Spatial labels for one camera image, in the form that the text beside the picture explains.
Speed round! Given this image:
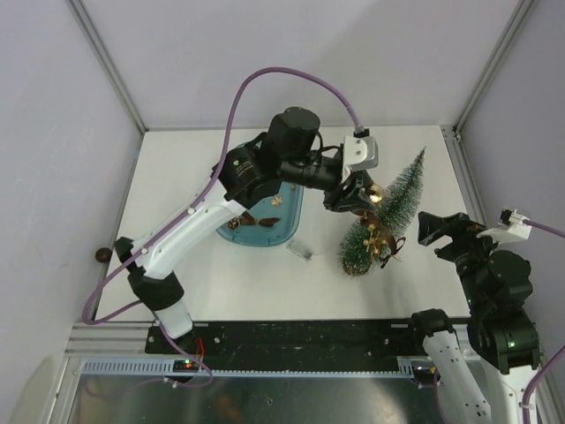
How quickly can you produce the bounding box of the gold glitter berry sprig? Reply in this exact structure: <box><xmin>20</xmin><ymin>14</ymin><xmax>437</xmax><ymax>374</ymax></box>
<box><xmin>363</xmin><ymin>223</ymin><xmax>388</xmax><ymax>261</ymax></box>

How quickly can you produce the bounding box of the gold glitter bauble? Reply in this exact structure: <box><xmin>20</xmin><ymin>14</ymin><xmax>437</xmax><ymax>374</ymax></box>
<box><xmin>367</xmin><ymin>184</ymin><xmax>386</xmax><ymax>204</ymax></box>

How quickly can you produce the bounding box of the teal plastic tray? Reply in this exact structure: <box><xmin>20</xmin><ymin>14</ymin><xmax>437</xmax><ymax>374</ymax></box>
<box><xmin>214</xmin><ymin>140</ymin><xmax>305</xmax><ymax>246</ymax></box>

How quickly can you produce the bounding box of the dark brown bauble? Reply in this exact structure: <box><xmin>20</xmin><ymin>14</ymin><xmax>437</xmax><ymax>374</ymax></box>
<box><xmin>94</xmin><ymin>247</ymin><xmax>112</xmax><ymax>263</ymax></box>

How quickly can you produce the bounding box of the snowy pine cone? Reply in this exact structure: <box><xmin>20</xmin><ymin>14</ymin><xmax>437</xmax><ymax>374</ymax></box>
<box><xmin>226</xmin><ymin>216</ymin><xmax>241</xmax><ymax>231</ymax></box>

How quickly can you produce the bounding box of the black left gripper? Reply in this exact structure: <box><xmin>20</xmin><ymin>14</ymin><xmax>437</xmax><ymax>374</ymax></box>
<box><xmin>280</xmin><ymin>154</ymin><xmax>376</xmax><ymax>214</ymax></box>

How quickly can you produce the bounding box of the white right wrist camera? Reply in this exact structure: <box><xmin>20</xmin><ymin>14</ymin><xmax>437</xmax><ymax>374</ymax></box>
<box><xmin>477</xmin><ymin>208</ymin><xmax>531</xmax><ymax>245</ymax></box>

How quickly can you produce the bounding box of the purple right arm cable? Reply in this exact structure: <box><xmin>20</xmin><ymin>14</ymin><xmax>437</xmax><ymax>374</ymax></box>
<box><xmin>434</xmin><ymin>220</ymin><xmax>565</xmax><ymax>424</ymax></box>

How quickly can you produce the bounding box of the clear battery box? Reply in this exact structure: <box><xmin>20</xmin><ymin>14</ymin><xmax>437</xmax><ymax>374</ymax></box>
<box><xmin>286</xmin><ymin>239</ymin><xmax>314</xmax><ymax>261</ymax></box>

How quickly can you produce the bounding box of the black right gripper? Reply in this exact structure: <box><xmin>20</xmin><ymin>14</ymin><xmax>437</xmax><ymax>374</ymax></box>
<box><xmin>417</xmin><ymin>209</ymin><xmax>508</xmax><ymax>309</ymax></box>

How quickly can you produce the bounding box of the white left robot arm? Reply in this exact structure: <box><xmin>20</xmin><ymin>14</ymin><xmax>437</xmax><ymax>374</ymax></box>
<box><xmin>114</xmin><ymin>107</ymin><xmax>379</xmax><ymax>353</ymax></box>

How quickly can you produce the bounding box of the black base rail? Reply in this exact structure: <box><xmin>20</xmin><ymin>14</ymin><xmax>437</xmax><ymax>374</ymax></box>
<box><xmin>145</xmin><ymin>311</ymin><xmax>451</xmax><ymax>368</ymax></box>

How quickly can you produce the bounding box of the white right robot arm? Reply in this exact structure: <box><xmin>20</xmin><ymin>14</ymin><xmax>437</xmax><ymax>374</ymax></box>
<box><xmin>407</xmin><ymin>209</ymin><xmax>540</xmax><ymax>423</ymax></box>

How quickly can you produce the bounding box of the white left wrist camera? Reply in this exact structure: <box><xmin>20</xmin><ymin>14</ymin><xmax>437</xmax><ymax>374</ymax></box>
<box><xmin>341</xmin><ymin>126</ymin><xmax>379</xmax><ymax>175</ymax></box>

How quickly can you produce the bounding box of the grey slotted cable duct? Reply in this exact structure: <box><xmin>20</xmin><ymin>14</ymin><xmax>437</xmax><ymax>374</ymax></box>
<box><xmin>81</xmin><ymin>357</ymin><xmax>434</xmax><ymax>378</ymax></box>

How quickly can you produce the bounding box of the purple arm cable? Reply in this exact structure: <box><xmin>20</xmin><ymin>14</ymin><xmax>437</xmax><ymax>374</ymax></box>
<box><xmin>81</xmin><ymin>67</ymin><xmax>367</xmax><ymax>390</ymax></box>
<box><xmin>434</xmin><ymin>220</ymin><xmax>565</xmax><ymax>424</ymax></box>

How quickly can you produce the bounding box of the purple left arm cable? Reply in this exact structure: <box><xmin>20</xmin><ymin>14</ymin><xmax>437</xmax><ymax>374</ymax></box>
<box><xmin>81</xmin><ymin>67</ymin><xmax>367</xmax><ymax>390</ymax></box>

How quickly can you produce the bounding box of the brown ribbon bow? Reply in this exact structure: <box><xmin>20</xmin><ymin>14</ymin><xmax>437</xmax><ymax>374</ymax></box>
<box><xmin>239</xmin><ymin>211</ymin><xmax>280</xmax><ymax>227</ymax></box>
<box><xmin>359</xmin><ymin>211</ymin><xmax>406</xmax><ymax>269</ymax></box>

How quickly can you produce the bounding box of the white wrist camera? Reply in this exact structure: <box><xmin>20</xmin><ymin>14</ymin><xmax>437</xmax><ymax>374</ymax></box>
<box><xmin>477</xmin><ymin>208</ymin><xmax>531</xmax><ymax>245</ymax></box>
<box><xmin>341</xmin><ymin>126</ymin><xmax>379</xmax><ymax>175</ymax></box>

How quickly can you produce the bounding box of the small green christmas tree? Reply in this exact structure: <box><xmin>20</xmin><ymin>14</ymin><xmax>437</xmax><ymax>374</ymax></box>
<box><xmin>337</xmin><ymin>149</ymin><xmax>425</xmax><ymax>277</ymax></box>

